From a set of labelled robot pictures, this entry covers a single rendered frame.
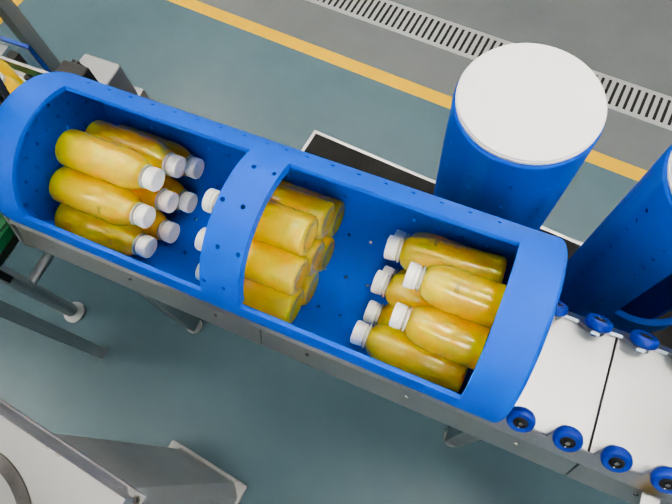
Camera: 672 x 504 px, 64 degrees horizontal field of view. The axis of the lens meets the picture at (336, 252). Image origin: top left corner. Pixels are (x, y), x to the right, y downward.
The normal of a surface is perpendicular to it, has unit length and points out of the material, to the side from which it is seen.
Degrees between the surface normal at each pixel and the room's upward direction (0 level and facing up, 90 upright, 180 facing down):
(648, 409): 0
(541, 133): 0
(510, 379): 46
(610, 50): 0
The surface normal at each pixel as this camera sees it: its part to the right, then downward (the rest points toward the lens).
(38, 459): -0.10, -0.31
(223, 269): -0.35, 0.40
